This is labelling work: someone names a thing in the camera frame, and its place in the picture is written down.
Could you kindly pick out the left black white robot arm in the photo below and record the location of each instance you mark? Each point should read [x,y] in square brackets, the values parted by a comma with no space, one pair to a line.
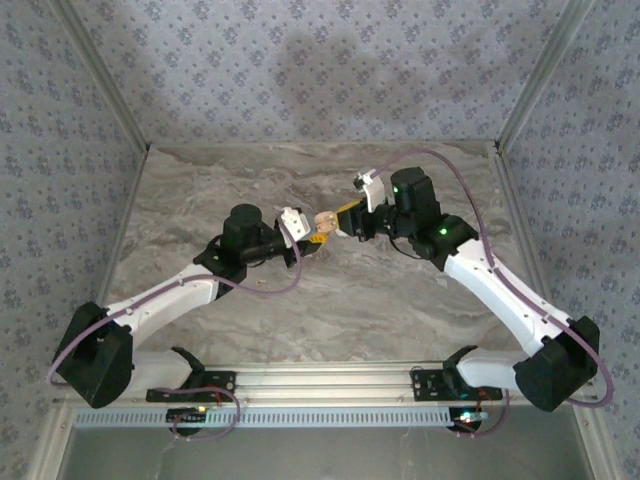
[160,295]

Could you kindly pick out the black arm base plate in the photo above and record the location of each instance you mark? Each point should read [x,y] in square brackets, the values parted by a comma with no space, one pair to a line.
[220,385]
[425,385]

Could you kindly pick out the aluminium frame post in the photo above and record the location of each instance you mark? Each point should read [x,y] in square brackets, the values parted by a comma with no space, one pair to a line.
[104,75]
[542,75]

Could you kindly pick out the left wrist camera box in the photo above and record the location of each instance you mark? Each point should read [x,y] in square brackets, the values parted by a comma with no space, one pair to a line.
[295,227]

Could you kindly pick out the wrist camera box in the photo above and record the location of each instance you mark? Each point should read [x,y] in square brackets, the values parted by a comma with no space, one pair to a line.
[372,190]
[295,227]

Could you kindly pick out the thin aluminium table edge rail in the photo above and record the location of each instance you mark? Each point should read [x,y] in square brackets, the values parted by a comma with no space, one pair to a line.
[320,144]

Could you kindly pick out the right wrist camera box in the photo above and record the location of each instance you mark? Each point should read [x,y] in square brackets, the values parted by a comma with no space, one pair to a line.
[372,190]

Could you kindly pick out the aluminium mounting rail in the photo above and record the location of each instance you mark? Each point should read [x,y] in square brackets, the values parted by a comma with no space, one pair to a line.
[320,382]

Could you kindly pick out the small controller board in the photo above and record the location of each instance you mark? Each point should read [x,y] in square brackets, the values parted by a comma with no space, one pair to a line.
[182,414]
[465,416]

